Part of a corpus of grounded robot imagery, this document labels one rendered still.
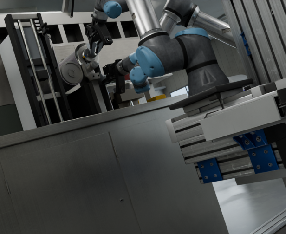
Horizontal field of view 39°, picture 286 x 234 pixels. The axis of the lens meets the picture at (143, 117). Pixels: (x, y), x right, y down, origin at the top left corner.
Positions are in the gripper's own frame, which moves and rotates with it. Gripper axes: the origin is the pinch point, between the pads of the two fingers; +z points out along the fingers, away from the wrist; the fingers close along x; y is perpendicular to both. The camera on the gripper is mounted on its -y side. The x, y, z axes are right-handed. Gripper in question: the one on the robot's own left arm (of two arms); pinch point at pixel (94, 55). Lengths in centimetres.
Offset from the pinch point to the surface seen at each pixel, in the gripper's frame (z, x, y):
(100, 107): 17.8, 6.6, -21.7
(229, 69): 358, -836, 413
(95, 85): 10.1, 5.7, -12.6
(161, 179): 28, 1, -68
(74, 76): 8.6, 13.0, -4.1
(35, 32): -13.3, 34.1, 3.1
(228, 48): 306, -836, 443
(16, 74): 13.0, 37.1, 11.1
